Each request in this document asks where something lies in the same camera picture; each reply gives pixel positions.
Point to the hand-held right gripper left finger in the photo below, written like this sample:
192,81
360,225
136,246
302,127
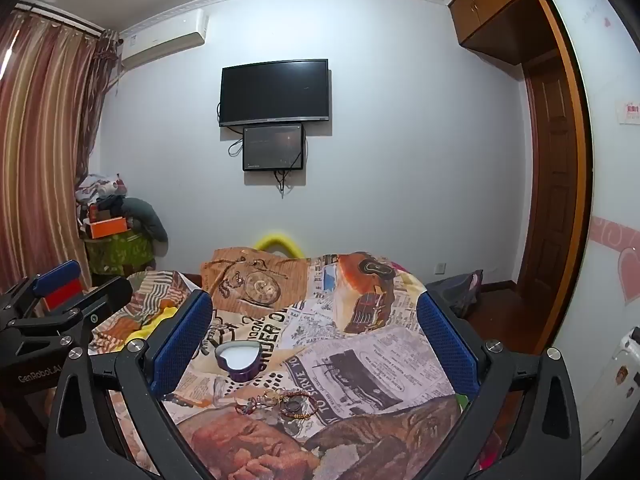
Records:
184,332

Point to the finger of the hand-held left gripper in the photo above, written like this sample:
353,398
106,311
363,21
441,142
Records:
56,276
107,292

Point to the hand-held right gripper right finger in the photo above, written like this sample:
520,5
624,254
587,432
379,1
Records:
446,341

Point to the purple heart-shaped box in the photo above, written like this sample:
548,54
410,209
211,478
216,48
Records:
239,362

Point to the red box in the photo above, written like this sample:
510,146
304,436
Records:
62,300

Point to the yellow cloth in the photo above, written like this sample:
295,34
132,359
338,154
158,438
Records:
152,329

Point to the dark bag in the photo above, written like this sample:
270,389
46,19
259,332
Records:
462,290

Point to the orange box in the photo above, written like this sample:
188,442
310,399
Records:
106,228

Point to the grey green garment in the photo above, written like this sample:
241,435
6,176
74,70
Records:
147,217

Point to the pile of clothes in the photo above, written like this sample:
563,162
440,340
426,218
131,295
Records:
100,190

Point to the printed blanket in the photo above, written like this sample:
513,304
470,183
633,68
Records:
350,360

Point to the striped brown curtain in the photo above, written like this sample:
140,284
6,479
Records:
40,150

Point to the white appliance with stickers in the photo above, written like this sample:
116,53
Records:
617,395

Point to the brown wooden door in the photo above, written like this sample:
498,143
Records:
547,185

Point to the pink heart sticker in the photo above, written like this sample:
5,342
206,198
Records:
625,270

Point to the small black monitor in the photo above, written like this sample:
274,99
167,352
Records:
274,148

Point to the white wardrobe sliding door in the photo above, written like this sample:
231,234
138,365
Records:
605,170

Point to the curtain rod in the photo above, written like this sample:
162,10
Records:
60,16

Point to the white air conditioner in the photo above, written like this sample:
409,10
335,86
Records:
165,37

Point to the red white sticker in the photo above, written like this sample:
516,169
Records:
630,112

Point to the wooden overhead cabinet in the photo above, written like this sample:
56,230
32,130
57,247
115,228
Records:
495,5

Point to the white wall socket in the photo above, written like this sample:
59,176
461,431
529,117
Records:
440,268

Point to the black wall television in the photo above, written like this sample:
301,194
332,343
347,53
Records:
275,92

